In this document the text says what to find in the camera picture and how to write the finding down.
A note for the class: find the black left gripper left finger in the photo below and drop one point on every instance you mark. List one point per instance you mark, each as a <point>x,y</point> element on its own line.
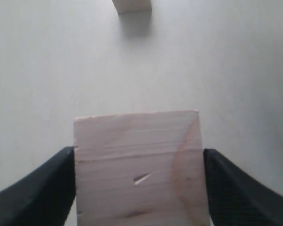
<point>42,198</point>

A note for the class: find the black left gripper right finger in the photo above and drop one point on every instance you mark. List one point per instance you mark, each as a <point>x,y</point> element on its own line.
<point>237,199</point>

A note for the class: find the medium wooden cube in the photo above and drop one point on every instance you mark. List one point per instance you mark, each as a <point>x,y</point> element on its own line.
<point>143,169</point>

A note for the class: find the smallest wooden cube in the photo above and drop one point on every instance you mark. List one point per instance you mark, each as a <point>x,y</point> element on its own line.
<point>131,6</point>

